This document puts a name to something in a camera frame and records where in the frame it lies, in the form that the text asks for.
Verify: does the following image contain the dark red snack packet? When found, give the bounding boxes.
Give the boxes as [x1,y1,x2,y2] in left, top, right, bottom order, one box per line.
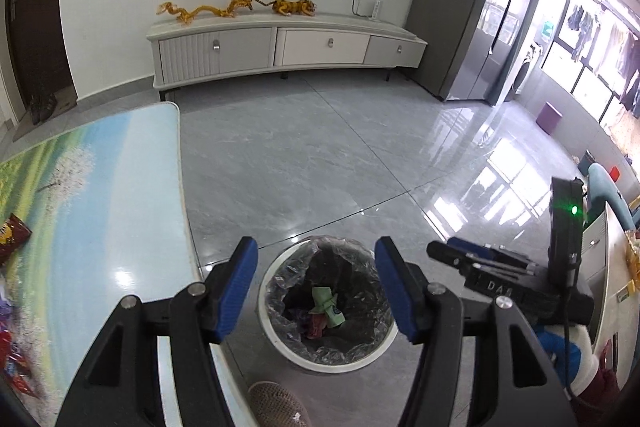
[0,214,32,266]

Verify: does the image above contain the landscape printed tablecloth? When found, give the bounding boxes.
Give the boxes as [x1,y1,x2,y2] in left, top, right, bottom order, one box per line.
[0,103,251,427]

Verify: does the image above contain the golden dragon figurine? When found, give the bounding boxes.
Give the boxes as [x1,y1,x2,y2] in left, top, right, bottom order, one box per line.
[156,0,273,26]

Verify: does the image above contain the red crumpled wrapper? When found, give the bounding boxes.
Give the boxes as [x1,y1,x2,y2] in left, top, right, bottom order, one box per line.
[306,314,329,341]

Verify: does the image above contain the white side cabinet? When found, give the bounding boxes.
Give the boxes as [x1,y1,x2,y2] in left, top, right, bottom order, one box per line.
[580,199,640,388]

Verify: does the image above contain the clear plastic bin liner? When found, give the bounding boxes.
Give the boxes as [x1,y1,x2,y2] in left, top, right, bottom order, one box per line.
[265,236,396,350]

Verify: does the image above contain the green crumpled wrapper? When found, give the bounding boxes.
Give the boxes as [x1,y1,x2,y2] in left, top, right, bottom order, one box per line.
[310,287,347,329]

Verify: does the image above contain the grey refrigerator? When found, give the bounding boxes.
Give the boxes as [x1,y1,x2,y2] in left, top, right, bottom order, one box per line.
[406,0,542,104]

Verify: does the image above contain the dark brown door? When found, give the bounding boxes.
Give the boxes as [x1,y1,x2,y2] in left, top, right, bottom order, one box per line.
[5,0,79,128]

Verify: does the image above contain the hanging clothes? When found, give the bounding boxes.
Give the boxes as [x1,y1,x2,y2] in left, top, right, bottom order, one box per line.
[566,0,640,118]

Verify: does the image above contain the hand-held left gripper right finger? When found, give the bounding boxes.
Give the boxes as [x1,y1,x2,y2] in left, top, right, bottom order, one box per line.
[375,235,581,427]

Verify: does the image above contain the person's right forearm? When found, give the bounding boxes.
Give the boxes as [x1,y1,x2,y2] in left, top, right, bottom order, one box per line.
[532,324,599,396]

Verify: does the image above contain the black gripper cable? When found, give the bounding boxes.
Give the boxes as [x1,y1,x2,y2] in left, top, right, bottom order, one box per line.
[561,267,582,400]

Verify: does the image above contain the golden tiger figurine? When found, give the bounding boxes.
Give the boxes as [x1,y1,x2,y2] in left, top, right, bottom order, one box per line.
[271,0,319,18]

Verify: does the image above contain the white television cabinet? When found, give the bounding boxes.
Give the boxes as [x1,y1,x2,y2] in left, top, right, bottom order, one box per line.
[146,13,428,102]

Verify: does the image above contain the shiny red wrappers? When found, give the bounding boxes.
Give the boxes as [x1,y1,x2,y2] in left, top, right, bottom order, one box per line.
[0,329,46,400]

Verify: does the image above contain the brown knit slipper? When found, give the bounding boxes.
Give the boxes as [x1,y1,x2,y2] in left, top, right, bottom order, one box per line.
[247,382,314,427]

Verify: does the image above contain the teal chair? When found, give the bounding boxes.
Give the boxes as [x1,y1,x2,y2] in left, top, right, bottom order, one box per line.
[587,163,639,233]

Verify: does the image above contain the dark shoes by door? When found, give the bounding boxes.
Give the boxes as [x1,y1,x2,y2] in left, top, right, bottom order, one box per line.
[27,94,59,124]

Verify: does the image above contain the purple stool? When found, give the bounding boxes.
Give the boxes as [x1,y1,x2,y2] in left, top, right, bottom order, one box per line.
[536,103,564,132]

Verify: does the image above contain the white round trash bin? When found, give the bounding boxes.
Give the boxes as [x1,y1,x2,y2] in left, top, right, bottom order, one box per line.
[257,234,398,374]

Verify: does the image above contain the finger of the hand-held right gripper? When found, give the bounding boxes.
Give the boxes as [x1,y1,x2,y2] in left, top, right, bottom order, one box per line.
[426,241,501,288]
[446,236,540,275]

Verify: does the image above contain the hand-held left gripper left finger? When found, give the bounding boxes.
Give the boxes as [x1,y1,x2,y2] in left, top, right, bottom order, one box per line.
[55,235,259,427]

